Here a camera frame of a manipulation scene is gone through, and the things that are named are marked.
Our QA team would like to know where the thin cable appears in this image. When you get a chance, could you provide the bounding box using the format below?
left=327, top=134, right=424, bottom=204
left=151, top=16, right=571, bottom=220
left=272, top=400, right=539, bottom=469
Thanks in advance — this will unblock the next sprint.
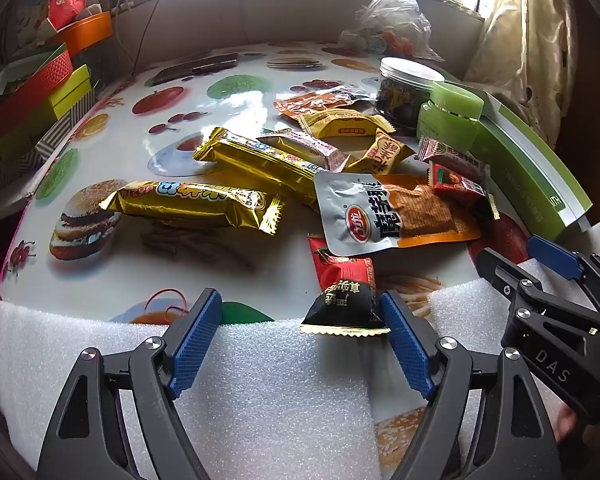
left=111, top=0, right=162, bottom=77

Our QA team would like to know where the fruit print tablecloth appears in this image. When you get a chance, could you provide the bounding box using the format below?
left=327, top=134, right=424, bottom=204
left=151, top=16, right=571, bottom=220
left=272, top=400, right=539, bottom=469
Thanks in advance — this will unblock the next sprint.
left=0, top=40, right=531, bottom=471

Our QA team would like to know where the green cosmetic jar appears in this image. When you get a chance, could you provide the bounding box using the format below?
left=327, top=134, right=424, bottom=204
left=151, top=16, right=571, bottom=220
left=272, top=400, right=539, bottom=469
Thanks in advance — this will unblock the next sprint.
left=416, top=80, right=486, bottom=147

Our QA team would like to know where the person's right hand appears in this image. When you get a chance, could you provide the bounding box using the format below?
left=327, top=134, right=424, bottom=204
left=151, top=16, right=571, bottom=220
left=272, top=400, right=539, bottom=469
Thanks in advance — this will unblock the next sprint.
left=552, top=402, right=594, bottom=442

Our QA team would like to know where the small black snack packet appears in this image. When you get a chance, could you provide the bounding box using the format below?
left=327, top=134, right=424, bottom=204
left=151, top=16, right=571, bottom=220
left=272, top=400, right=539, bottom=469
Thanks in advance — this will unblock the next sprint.
left=300, top=284, right=392, bottom=342

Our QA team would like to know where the cream patterned curtain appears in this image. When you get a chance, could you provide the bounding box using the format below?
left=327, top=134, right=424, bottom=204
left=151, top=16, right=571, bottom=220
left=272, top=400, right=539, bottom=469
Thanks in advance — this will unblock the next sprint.
left=462, top=0, right=581, bottom=147

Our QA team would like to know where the green cardboard box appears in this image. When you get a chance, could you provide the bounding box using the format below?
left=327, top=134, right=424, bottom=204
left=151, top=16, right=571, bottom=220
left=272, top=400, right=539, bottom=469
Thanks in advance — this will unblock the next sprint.
left=437, top=72, right=594, bottom=243

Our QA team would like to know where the yellow-green box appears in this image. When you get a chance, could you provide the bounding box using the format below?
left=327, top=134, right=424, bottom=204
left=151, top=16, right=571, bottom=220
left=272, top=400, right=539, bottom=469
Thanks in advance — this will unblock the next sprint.
left=0, top=63, right=94, bottom=158

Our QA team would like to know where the small red snack packet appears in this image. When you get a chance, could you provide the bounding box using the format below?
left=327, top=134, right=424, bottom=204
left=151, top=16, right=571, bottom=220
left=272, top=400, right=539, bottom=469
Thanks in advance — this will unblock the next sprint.
left=427, top=160, right=502, bottom=221

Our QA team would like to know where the red open gift box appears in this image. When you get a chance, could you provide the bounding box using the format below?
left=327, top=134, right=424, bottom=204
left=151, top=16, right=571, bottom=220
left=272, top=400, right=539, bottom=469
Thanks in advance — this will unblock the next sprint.
left=0, top=42, right=76, bottom=134

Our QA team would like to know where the gold snack bar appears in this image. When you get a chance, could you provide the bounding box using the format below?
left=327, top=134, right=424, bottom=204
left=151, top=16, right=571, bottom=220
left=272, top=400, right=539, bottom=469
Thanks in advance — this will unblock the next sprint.
left=192, top=126, right=331, bottom=208
left=100, top=180, right=287, bottom=237

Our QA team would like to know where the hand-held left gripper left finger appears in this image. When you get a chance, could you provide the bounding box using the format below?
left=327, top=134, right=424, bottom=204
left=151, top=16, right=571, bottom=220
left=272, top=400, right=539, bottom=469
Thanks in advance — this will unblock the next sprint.
left=36, top=287, right=226, bottom=480

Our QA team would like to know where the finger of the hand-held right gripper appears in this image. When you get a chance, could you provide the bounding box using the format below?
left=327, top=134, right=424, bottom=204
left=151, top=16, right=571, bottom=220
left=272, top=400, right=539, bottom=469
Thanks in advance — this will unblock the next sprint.
left=526, top=234, right=600, bottom=312
left=476, top=246, right=600, bottom=329

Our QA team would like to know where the orange box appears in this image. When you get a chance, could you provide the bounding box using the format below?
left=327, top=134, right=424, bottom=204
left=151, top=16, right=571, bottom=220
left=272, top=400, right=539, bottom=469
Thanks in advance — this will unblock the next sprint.
left=44, top=11, right=114, bottom=57

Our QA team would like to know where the yellow snack packet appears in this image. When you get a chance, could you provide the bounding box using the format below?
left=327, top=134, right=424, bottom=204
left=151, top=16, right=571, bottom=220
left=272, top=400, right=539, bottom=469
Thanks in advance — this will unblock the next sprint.
left=344, top=127, right=417, bottom=176
left=297, top=107, right=397, bottom=140

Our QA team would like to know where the clear plastic bag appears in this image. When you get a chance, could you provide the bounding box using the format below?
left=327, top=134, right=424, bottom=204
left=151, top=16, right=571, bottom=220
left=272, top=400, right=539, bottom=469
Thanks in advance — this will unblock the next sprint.
left=336, top=0, right=447, bottom=64

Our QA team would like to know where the clear jar with white lid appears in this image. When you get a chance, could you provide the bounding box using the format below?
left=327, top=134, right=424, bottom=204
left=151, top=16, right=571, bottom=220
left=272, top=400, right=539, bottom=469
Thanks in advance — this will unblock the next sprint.
left=375, top=56, right=449, bottom=137

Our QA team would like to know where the black smartphone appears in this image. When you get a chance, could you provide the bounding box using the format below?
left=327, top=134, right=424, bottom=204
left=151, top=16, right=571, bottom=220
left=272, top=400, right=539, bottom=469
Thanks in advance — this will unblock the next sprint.
left=146, top=52, right=241, bottom=87

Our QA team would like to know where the black white striped box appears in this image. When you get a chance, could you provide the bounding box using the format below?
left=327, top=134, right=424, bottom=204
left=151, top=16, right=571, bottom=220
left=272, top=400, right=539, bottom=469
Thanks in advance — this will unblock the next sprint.
left=34, top=87, right=127, bottom=162

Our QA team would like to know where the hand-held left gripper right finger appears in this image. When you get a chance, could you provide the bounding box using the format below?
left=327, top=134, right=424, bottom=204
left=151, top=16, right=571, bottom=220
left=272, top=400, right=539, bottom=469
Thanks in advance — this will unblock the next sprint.
left=379, top=289, right=563, bottom=480

